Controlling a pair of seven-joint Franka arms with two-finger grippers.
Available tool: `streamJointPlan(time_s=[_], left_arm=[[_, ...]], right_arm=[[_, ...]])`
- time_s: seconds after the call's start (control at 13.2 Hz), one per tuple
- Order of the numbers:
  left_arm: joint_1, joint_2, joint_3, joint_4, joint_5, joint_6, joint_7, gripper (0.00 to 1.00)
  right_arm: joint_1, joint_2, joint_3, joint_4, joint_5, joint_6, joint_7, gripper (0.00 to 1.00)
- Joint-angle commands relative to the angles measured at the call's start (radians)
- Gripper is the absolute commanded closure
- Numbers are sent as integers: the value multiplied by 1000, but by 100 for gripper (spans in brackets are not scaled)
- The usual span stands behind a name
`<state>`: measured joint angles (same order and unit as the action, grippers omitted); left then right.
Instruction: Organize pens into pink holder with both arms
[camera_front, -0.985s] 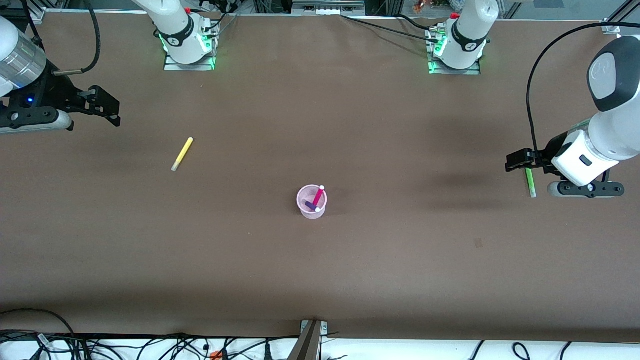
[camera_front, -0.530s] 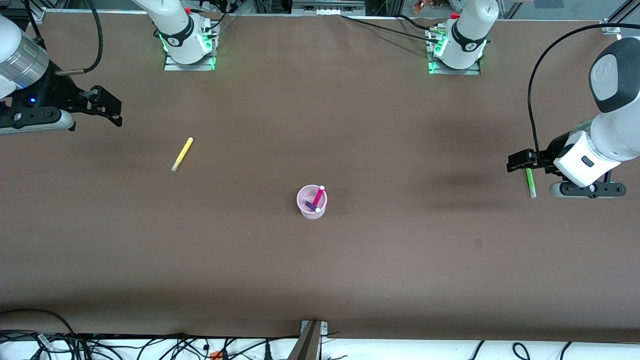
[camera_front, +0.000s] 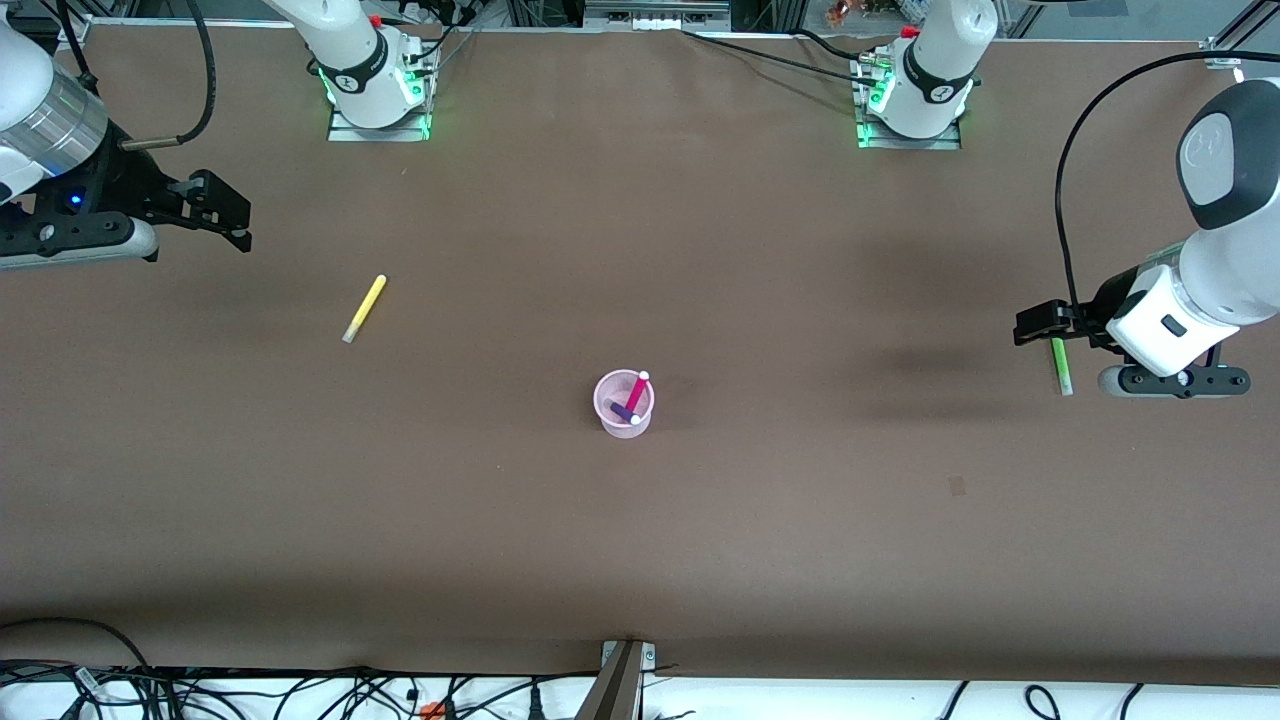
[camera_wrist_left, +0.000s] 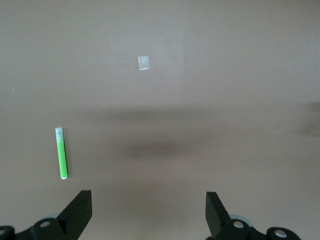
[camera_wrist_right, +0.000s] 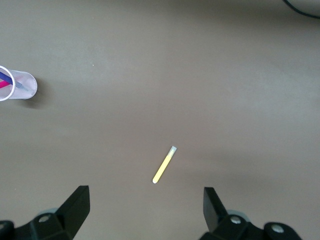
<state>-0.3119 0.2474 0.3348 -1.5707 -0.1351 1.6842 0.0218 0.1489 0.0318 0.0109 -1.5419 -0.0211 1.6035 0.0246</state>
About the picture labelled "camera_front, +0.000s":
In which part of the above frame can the grey metal frame post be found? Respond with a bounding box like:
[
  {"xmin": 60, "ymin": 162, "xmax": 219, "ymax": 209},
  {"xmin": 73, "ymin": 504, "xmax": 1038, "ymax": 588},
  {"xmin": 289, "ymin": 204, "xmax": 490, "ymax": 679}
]
[{"xmin": 575, "ymin": 640, "xmax": 656, "ymax": 720}]

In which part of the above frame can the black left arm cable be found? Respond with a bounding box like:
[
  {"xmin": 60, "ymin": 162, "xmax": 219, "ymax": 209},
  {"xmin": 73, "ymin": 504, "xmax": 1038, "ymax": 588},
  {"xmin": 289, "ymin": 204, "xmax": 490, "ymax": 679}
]
[{"xmin": 1055, "ymin": 50, "xmax": 1241, "ymax": 313}]

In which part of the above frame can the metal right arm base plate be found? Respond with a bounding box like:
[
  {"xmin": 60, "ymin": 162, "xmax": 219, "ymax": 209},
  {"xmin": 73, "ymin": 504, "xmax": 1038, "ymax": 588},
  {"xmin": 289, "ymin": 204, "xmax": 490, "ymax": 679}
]
[{"xmin": 327, "ymin": 60, "xmax": 433, "ymax": 143}]

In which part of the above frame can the black cable across table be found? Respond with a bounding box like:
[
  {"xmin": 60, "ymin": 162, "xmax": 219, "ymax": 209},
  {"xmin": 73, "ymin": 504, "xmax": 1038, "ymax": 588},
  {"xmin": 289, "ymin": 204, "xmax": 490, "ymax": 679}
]
[{"xmin": 680, "ymin": 28, "xmax": 881, "ymax": 89}]

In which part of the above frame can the pink mesh pen holder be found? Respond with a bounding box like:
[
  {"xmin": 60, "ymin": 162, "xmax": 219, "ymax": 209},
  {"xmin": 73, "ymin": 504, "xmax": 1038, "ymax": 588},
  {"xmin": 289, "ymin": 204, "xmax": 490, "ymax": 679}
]
[{"xmin": 593, "ymin": 369, "xmax": 656, "ymax": 441}]

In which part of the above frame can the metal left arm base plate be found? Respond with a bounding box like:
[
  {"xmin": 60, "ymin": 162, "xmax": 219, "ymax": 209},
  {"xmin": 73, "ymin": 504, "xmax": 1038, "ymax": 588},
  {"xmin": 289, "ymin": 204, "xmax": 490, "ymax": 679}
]
[{"xmin": 856, "ymin": 60, "xmax": 963, "ymax": 151}]

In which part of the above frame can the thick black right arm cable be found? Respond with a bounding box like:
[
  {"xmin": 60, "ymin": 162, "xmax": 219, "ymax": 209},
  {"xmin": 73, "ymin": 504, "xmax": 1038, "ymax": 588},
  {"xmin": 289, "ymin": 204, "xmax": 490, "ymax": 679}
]
[{"xmin": 120, "ymin": 0, "xmax": 217, "ymax": 151}]

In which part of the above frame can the black looped floor cable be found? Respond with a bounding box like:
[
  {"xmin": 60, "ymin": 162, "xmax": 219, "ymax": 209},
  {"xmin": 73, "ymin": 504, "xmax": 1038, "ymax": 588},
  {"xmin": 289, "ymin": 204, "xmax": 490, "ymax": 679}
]
[{"xmin": 0, "ymin": 617, "xmax": 153, "ymax": 681}]

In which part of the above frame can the yellow highlighter pen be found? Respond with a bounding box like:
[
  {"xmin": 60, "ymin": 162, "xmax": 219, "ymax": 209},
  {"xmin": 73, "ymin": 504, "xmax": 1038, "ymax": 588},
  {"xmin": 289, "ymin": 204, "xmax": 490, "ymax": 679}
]
[{"xmin": 342, "ymin": 274, "xmax": 388, "ymax": 345}]

